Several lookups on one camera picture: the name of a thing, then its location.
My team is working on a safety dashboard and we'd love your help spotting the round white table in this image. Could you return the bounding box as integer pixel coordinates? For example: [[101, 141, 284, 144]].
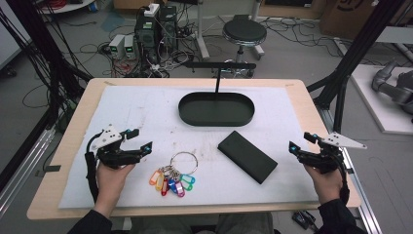
[[38, 0, 97, 16]]

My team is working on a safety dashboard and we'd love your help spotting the white table leg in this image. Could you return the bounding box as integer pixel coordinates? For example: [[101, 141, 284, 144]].
[[194, 0, 211, 61]]

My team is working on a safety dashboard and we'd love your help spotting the black round stool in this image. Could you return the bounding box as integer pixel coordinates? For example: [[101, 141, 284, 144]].
[[222, 18, 268, 79]]

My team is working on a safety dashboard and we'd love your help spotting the black frame post with cables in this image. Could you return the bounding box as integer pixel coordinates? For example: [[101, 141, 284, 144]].
[[0, 0, 94, 132]]

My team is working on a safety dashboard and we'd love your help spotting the aluminium rail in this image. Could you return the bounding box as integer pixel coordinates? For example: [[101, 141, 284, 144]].
[[0, 127, 56, 216], [316, 106, 384, 234]]

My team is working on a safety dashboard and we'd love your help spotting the right hand-held gripper black cable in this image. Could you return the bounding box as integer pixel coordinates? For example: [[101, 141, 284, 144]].
[[336, 158, 352, 207]]

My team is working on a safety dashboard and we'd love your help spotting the white power supply box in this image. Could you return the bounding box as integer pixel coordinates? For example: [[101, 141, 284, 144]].
[[108, 33, 127, 60], [123, 34, 137, 60]]

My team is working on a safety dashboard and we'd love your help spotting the person's right hand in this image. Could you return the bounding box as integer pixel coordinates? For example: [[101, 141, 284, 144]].
[[303, 164, 344, 206]]

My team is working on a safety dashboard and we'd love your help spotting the cardboard box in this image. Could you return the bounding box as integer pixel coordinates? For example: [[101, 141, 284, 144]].
[[319, 0, 413, 42]]

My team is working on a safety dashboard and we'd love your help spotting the white platform board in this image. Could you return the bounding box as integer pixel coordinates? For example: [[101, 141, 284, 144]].
[[350, 63, 413, 137]]

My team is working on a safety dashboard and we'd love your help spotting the white power strip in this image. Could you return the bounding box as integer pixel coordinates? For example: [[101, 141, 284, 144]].
[[143, 3, 161, 19]]

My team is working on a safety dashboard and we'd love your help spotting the person's left hand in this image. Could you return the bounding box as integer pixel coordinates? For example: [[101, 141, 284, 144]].
[[94, 161, 136, 209]]

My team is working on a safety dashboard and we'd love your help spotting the black power bank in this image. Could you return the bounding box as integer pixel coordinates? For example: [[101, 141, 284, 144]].
[[216, 130, 280, 185]]

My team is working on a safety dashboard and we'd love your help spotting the black oval tray with hanger bar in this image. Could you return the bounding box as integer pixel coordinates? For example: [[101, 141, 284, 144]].
[[177, 60, 257, 128]]

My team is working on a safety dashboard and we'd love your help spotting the black computer tower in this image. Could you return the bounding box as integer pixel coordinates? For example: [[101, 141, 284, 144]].
[[158, 5, 178, 51], [133, 14, 161, 65]]

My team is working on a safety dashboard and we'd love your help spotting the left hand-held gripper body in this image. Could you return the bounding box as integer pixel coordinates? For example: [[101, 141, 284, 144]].
[[86, 124, 144, 170]]

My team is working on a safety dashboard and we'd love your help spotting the hand-held gripper black cable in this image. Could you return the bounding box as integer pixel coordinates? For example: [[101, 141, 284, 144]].
[[84, 132, 100, 205], [336, 158, 352, 207]]

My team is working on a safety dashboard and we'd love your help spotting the key ring with coloured tags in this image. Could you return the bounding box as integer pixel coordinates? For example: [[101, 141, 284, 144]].
[[148, 151, 199, 198]]

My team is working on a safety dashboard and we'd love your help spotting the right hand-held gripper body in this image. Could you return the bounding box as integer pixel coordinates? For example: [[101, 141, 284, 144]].
[[297, 131, 368, 175]]

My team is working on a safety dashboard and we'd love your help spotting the black device on floor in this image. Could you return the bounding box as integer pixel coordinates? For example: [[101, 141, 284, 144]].
[[290, 210, 319, 231]]

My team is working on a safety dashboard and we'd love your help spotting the tangle of floor cables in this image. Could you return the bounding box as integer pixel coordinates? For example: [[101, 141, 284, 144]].
[[76, 19, 204, 79]]

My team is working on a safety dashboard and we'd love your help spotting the left hand-held gripper black cable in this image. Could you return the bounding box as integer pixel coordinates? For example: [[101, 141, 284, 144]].
[[84, 132, 100, 205]]

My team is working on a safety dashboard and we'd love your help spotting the white table mat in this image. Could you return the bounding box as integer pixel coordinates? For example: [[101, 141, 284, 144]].
[[57, 85, 321, 210]]

